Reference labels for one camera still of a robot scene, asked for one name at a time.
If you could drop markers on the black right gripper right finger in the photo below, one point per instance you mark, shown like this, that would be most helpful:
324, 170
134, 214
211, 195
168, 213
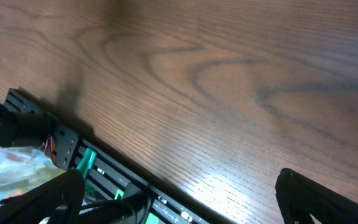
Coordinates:
302, 200

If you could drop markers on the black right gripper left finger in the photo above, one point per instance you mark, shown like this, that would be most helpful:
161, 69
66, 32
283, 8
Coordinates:
59, 199

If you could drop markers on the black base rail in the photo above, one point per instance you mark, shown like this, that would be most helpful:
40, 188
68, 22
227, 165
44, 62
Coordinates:
109, 177

